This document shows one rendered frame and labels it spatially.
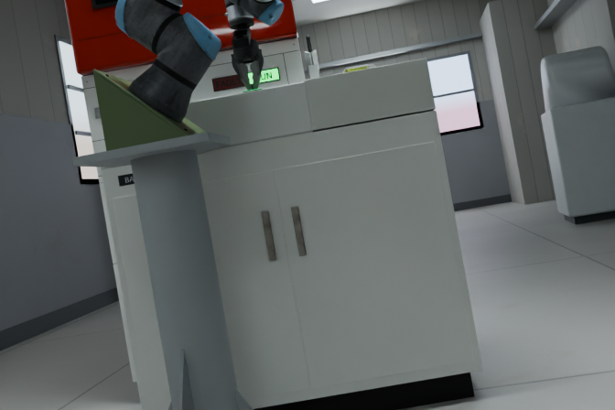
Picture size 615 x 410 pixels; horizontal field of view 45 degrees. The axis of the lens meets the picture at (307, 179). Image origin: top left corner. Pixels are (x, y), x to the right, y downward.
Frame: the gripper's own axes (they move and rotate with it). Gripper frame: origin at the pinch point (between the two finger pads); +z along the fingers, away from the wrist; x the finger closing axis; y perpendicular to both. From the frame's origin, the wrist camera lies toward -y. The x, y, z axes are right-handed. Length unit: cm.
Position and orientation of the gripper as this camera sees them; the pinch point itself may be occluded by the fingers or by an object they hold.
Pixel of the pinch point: (252, 88)
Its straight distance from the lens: 215.6
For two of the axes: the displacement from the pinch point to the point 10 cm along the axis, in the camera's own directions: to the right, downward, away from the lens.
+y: 0.2, 0.1, 10.0
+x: -9.8, 1.7, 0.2
